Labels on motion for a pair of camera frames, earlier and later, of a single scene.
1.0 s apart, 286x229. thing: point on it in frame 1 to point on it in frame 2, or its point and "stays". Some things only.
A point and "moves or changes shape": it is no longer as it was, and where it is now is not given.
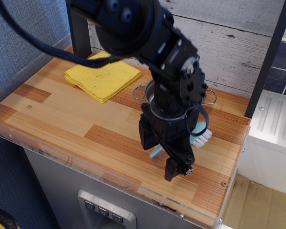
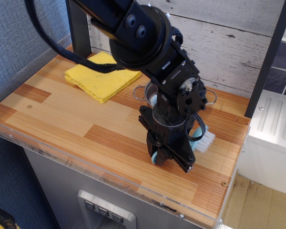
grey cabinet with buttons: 76,199 stays
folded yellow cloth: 104,83 stays
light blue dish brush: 196,140 moves or changes shape
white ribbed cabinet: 269,156 stays
